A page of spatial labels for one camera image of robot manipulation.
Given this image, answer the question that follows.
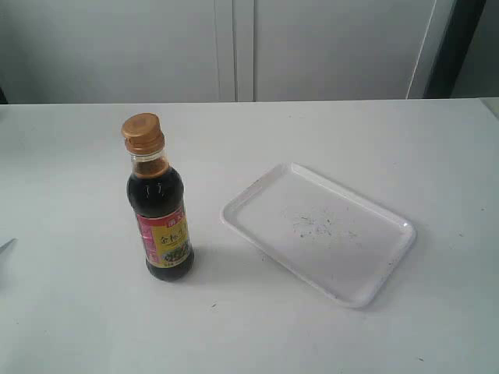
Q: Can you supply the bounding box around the white rectangular plastic tray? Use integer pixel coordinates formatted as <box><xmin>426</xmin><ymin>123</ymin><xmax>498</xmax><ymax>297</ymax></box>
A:
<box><xmin>221</xmin><ymin>163</ymin><xmax>416</xmax><ymax>309</ymax></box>

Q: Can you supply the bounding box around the dark soy sauce bottle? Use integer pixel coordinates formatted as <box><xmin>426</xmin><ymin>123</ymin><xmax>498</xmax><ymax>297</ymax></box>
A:
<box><xmin>122</xmin><ymin>113</ymin><xmax>194</xmax><ymax>281</ymax></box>

